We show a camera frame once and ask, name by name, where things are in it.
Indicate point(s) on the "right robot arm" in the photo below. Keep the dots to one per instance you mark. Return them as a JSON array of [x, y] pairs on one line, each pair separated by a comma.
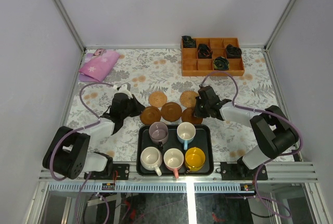
[[273, 132]]

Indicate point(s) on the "dark brown wooden coaster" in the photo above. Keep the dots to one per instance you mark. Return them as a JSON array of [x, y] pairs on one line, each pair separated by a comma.
[[150, 115], [188, 116], [171, 111]]

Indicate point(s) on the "purple mug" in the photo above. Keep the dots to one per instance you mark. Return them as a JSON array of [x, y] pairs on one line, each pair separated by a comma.
[[159, 134]]

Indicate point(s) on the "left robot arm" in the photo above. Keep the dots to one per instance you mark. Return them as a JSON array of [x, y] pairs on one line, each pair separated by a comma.
[[68, 155]]

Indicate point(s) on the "pink mug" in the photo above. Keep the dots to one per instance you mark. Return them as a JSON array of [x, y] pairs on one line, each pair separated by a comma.
[[173, 159]]

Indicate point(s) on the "pink folded cloth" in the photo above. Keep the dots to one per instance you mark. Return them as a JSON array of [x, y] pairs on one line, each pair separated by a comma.
[[99, 65]]

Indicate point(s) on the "blue mug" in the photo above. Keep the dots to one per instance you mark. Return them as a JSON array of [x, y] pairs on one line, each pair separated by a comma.
[[186, 132]]

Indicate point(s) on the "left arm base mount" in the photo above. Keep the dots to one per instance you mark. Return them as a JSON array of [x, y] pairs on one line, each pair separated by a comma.
[[114, 172]]

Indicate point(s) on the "cream white mug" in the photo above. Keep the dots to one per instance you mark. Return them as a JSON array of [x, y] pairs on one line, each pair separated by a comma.
[[151, 159]]

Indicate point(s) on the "woven rattan coaster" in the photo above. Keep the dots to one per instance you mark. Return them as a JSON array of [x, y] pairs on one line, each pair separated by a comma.
[[188, 98], [157, 99]]

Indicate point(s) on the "rolled dark sock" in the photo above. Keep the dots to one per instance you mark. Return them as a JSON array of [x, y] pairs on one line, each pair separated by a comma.
[[204, 51], [188, 42], [221, 63], [233, 52]]

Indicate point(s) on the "yellow mug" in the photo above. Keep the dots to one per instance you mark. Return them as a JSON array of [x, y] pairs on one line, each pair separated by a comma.
[[195, 159]]

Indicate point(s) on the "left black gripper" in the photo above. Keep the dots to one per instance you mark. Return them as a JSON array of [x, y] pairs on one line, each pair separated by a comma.
[[130, 106]]

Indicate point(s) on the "orange compartment organizer box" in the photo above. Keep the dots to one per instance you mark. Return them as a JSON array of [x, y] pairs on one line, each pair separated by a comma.
[[193, 66]]

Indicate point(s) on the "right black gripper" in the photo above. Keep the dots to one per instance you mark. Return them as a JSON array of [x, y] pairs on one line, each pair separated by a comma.
[[196, 112]]

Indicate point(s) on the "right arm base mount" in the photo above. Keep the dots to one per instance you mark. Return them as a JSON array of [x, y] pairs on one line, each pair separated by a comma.
[[231, 172]]

